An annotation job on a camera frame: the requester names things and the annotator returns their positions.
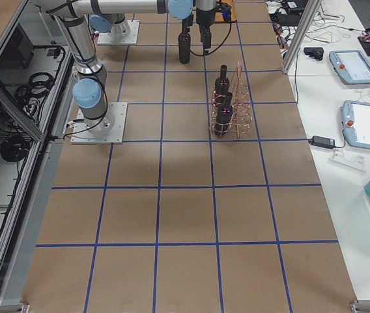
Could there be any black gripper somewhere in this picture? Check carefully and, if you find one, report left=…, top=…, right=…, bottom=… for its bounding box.
left=181, top=8, right=217, bottom=50

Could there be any dark wine bottle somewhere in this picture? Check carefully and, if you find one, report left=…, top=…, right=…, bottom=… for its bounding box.
left=178, top=32, right=191, bottom=64
left=213, top=65, right=230, bottom=107

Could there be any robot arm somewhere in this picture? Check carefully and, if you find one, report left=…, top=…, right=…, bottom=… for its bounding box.
left=89, top=14, right=130, bottom=37
left=35, top=1, right=221, bottom=76

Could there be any wooden tray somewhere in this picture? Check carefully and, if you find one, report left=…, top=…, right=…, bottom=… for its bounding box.
left=215, top=0, right=237, bottom=23

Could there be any dark wine bottle end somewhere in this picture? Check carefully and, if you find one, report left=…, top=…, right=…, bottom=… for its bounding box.
left=214, top=92, right=233, bottom=137

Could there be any teach pendant far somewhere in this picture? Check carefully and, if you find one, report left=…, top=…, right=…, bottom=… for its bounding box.
left=329, top=50, right=370, bottom=85

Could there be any teach pendant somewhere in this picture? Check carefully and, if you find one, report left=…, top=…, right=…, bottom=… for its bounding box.
left=341, top=100, right=370, bottom=149
left=329, top=50, right=370, bottom=85

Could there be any black power adapter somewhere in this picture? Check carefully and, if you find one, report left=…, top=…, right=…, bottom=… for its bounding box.
left=308, top=136, right=335, bottom=149

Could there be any teach pendant near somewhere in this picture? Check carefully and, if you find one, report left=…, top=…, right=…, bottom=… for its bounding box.
left=341, top=100, right=370, bottom=149

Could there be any black braided cable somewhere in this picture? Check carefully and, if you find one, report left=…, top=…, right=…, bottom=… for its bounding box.
left=190, top=21, right=233, bottom=57

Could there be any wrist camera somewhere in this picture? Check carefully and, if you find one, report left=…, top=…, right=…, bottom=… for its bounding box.
left=216, top=1, right=232, bottom=23

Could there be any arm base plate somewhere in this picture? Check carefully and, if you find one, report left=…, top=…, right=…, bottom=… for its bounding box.
left=70, top=102, right=128, bottom=144
left=97, top=20, right=140, bottom=46

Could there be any aluminium frame post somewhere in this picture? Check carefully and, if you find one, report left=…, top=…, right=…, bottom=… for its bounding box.
left=281, top=0, right=322, bottom=74

